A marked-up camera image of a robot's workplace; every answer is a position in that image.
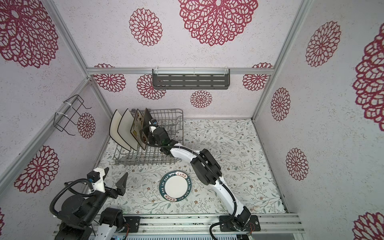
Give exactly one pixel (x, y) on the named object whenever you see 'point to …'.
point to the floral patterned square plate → (136, 128)
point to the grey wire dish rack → (172, 121)
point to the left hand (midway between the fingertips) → (118, 174)
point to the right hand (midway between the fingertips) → (149, 129)
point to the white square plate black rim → (113, 130)
